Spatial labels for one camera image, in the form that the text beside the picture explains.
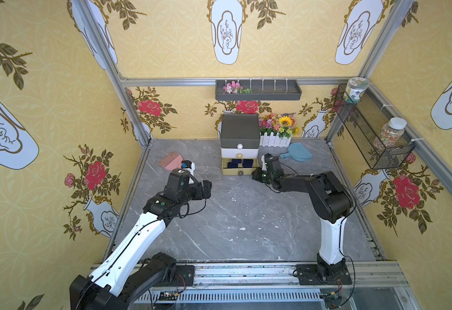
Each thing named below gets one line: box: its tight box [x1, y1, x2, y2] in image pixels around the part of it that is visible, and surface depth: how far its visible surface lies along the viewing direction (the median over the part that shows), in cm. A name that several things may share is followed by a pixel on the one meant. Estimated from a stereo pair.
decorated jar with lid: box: [342, 76, 370, 104], surface depth 87 cm
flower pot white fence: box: [259, 131, 293, 148], surface depth 119 cm
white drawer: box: [220, 147, 259, 159], surface depth 103 cm
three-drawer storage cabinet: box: [219, 113, 261, 176], surface depth 105 cm
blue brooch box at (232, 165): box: [227, 162, 239, 169], surface depth 108 cm
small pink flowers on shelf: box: [222, 80, 253, 95], surface depth 89 cm
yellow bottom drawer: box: [221, 157, 259, 176], surface depth 108 cm
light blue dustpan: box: [279, 142, 313, 161], surface depth 116 cm
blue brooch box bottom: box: [242, 158, 254, 168], surface depth 108 cm
